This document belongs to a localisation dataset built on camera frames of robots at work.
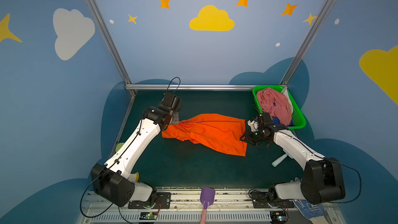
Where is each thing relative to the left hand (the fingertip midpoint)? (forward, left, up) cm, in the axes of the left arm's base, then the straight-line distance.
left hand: (173, 116), depth 79 cm
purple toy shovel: (-33, -18, -22) cm, 43 cm away
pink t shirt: (+22, -67, -14) cm, 71 cm away
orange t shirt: (+3, -27, -20) cm, 34 cm away
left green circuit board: (-41, +9, -24) cm, 48 cm away
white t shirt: (+30, -75, -12) cm, 82 cm away
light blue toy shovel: (-15, -59, -21) cm, 64 cm away
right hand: (-4, -39, -14) cm, 42 cm away
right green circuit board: (-40, -52, -23) cm, 70 cm away
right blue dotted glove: (-39, -69, -23) cm, 83 cm away
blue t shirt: (+9, -63, -17) cm, 66 cm away
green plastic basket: (+10, -79, -16) cm, 81 cm away
